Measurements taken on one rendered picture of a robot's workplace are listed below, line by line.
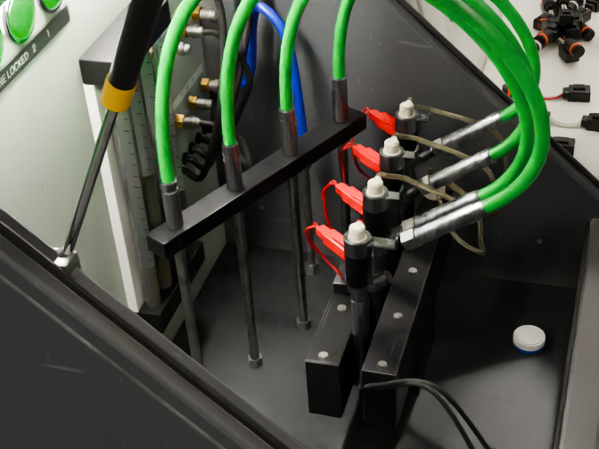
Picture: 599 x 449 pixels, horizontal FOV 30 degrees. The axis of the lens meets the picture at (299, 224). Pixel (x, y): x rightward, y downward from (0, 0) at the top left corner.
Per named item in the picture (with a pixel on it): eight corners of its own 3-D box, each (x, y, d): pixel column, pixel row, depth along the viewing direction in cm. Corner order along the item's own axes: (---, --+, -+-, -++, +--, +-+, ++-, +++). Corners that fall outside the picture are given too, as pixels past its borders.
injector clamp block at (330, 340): (397, 471, 125) (396, 373, 116) (311, 456, 128) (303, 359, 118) (451, 281, 151) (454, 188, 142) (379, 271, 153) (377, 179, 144)
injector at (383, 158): (420, 305, 135) (421, 160, 123) (380, 298, 137) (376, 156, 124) (424, 289, 138) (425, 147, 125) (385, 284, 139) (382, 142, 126)
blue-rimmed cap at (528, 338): (543, 356, 138) (544, 347, 137) (510, 351, 139) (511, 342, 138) (546, 335, 141) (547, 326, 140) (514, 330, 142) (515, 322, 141)
